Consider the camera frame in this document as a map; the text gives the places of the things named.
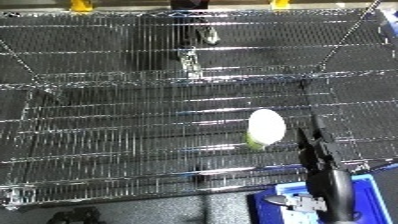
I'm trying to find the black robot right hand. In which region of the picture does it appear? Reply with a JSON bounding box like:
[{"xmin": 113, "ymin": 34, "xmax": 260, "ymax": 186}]
[{"xmin": 262, "ymin": 115, "xmax": 359, "ymax": 224}]

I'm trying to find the white paper cup green band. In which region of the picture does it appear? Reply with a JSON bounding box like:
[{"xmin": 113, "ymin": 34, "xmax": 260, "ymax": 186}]
[{"xmin": 243, "ymin": 108, "xmax": 288, "ymax": 152}]

